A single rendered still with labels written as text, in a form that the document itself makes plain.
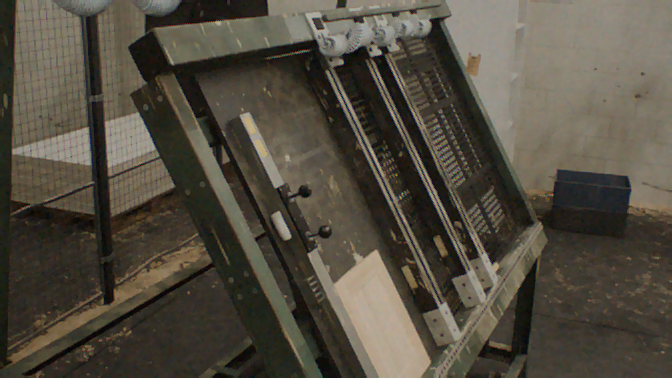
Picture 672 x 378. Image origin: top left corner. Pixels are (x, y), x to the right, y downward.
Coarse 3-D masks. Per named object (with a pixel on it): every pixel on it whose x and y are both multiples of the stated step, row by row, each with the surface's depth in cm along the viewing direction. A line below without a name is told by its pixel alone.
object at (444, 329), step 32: (320, 32) 243; (352, 32) 239; (320, 64) 244; (320, 96) 247; (352, 128) 245; (352, 160) 248; (384, 192) 246; (384, 224) 249; (416, 256) 248; (416, 288) 250; (448, 320) 249
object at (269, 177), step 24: (240, 120) 202; (264, 144) 206; (264, 168) 203; (264, 192) 205; (288, 216) 203; (288, 240) 205; (312, 264) 204; (336, 312) 205; (336, 336) 206; (360, 360) 205
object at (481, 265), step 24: (384, 24) 289; (384, 48) 288; (384, 72) 290; (408, 96) 292; (408, 120) 291; (432, 144) 294; (432, 168) 291; (456, 192) 295; (456, 216) 292; (480, 264) 293
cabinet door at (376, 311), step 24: (360, 264) 228; (336, 288) 213; (360, 288) 223; (384, 288) 235; (360, 312) 219; (384, 312) 229; (360, 336) 214; (384, 336) 224; (408, 336) 235; (384, 360) 220; (408, 360) 231
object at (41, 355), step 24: (192, 264) 338; (168, 288) 314; (528, 288) 384; (120, 312) 291; (528, 312) 387; (72, 336) 272; (96, 336) 288; (528, 336) 385; (24, 360) 255; (48, 360) 257; (240, 360) 389; (504, 360) 396; (528, 360) 394
